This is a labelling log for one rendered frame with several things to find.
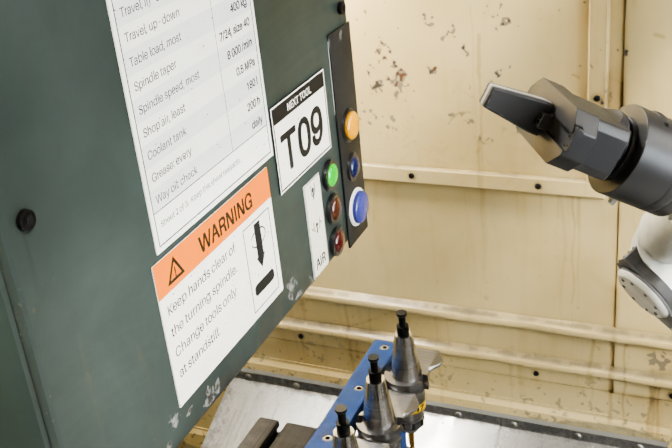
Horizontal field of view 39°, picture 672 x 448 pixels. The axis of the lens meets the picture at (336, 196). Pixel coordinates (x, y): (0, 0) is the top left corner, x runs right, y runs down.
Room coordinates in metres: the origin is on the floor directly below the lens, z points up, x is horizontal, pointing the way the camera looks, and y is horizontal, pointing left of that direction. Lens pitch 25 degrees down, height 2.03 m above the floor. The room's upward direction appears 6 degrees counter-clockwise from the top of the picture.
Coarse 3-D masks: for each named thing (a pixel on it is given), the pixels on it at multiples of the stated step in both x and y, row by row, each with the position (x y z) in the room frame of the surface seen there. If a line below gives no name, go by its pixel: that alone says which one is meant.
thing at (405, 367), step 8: (408, 336) 1.12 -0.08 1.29; (400, 344) 1.11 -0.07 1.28; (408, 344) 1.11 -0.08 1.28; (400, 352) 1.11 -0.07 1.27; (408, 352) 1.11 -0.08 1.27; (416, 352) 1.12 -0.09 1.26; (392, 360) 1.12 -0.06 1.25; (400, 360) 1.11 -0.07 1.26; (408, 360) 1.11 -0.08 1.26; (416, 360) 1.12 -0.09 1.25; (392, 368) 1.12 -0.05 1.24; (400, 368) 1.11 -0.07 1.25; (408, 368) 1.11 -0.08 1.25; (416, 368) 1.11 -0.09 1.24; (392, 376) 1.12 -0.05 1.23; (400, 376) 1.11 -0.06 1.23; (408, 376) 1.11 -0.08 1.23; (416, 376) 1.11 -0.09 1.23
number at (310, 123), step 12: (312, 108) 0.73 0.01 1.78; (300, 120) 0.70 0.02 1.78; (312, 120) 0.72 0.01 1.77; (324, 120) 0.74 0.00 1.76; (300, 132) 0.70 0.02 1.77; (312, 132) 0.72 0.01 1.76; (324, 132) 0.74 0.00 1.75; (300, 144) 0.70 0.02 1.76; (312, 144) 0.72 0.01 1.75; (324, 144) 0.74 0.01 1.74; (300, 156) 0.70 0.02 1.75; (312, 156) 0.72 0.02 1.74
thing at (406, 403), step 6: (390, 390) 1.10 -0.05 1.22; (390, 396) 1.09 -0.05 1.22; (396, 396) 1.09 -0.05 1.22; (402, 396) 1.09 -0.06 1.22; (408, 396) 1.08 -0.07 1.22; (414, 396) 1.08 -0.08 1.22; (396, 402) 1.07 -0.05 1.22; (402, 402) 1.07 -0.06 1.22; (408, 402) 1.07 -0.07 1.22; (414, 402) 1.07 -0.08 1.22; (396, 408) 1.06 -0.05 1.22; (402, 408) 1.06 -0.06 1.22; (408, 408) 1.06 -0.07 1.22; (414, 408) 1.06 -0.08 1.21; (402, 414) 1.05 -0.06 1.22; (408, 414) 1.05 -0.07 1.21
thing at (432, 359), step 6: (420, 348) 1.20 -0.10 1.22; (420, 354) 1.18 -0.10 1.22; (426, 354) 1.18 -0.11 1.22; (432, 354) 1.18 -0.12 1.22; (438, 354) 1.18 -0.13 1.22; (420, 360) 1.17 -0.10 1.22; (426, 360) 1.16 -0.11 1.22; (432, 360) 1.16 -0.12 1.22; (438, 360) 1.16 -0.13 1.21; (426, 366) 1.15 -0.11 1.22; (432, 366) 1.15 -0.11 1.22; (438, 366) 1.15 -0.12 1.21
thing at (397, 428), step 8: (360, 416) 1.04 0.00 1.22; (400, 416) 1.03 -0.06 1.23; (360, 424) 1.02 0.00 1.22; (400, 424) 1.03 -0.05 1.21; (360, 432) 1.01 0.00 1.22; (368, 432) 1.00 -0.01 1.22; (376, 432) 1.00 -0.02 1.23; (384, 432) 1.00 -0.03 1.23; (392, 432) 1.00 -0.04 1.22; (400, 432) 1.01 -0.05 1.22; (376, 440) 1.00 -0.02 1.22; (384, 440) 1.00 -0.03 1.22; (392, 440) 1.00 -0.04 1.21; (400, 440) 1.01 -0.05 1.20
